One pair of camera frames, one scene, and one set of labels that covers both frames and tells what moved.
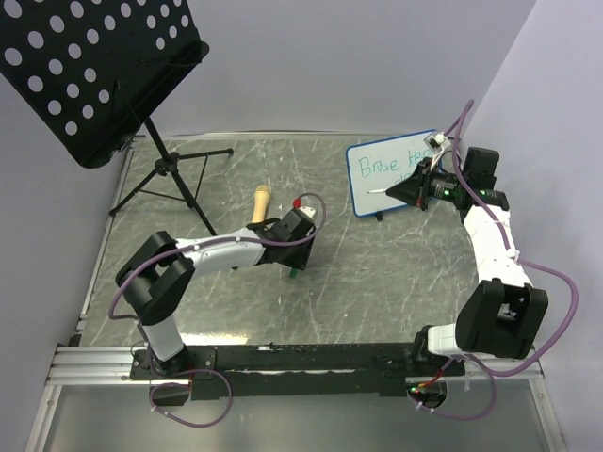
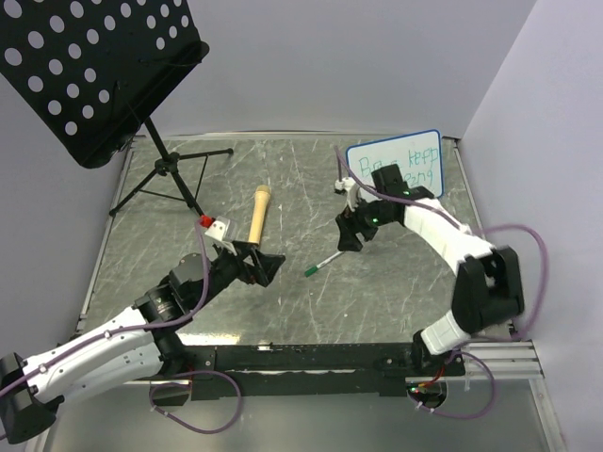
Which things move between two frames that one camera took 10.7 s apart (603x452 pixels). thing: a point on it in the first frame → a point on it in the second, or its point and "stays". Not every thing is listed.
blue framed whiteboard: [377, 166] stays
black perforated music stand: [89, 70] stays
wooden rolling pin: [261, 201] stays
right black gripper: [415, 189] → [348, 240]
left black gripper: [300, 262] → [262, 268]
